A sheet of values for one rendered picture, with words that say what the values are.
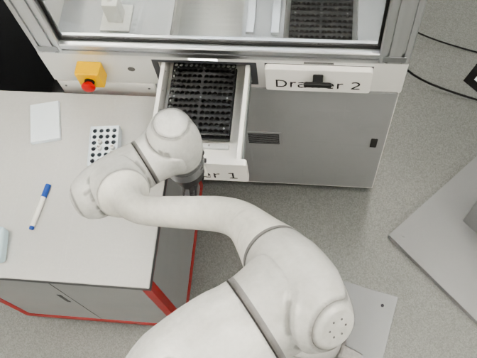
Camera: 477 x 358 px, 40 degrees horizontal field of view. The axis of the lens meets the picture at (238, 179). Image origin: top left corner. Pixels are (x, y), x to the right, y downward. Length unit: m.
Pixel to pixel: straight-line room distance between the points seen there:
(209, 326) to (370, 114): 1.29
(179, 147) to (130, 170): 0.11
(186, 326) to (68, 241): 1.05
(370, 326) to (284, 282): 0.86
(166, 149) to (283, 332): 0.56
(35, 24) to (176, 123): 0.66
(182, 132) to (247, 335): 0.55
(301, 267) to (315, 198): 1.76
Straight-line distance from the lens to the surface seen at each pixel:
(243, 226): 0.98
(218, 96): 1.78
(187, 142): 1.28
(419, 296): 2.53
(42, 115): 2.03
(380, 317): 1.68
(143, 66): 1.88
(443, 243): 2.57
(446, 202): 2.62
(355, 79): 1.81
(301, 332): 0.82
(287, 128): 2.12
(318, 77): 1.78
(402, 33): 1.67
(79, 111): 2.02
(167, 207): 1.14
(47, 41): 1.87
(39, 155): 1.99
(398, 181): 2.66
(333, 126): 2.09
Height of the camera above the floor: 2.43
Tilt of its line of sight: 67 degrees down
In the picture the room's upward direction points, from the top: 12 degrees counter-clockwise
